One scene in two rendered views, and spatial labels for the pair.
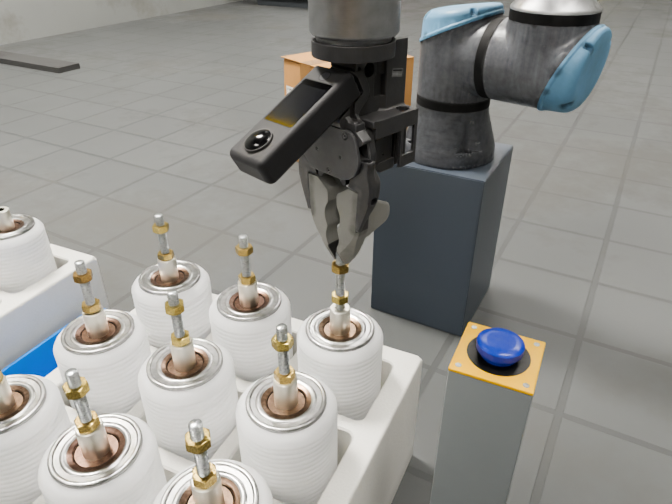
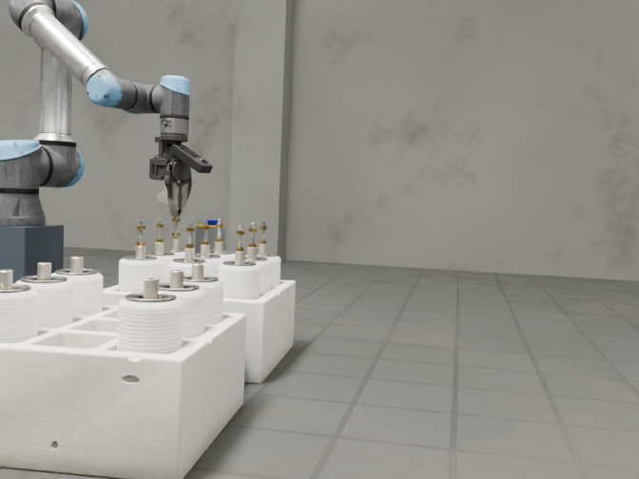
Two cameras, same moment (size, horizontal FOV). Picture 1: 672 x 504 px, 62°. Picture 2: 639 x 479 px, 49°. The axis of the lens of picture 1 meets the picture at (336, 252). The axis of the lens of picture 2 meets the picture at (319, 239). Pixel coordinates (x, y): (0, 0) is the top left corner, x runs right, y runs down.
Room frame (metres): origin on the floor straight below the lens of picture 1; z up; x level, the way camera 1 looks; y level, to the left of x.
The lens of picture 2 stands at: (0.68, 1.87, 0.42)
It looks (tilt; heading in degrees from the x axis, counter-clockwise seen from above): 4 degrees down; 252
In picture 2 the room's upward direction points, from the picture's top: 2 degrees clockwise
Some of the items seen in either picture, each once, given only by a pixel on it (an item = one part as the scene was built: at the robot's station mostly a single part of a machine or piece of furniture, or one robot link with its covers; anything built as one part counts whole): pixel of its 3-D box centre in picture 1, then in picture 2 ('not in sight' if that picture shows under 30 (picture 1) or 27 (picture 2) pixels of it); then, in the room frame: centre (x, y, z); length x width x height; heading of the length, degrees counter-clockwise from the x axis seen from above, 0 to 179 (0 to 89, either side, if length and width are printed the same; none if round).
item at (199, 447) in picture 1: (198, 440); not in sight; (0.27, 0.10, 0.32); 0.02 x 0.02 x 0.01; 44
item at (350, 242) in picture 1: (367, 220); (175, 199); (0.48, -0.03, 0.39); 0.06 x 0.03 x 0.09; 135
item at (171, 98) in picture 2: not in sight; (174, 98); (0.49, -0.02, 0.65); 0.09 x 0.08 x 0.11; 139
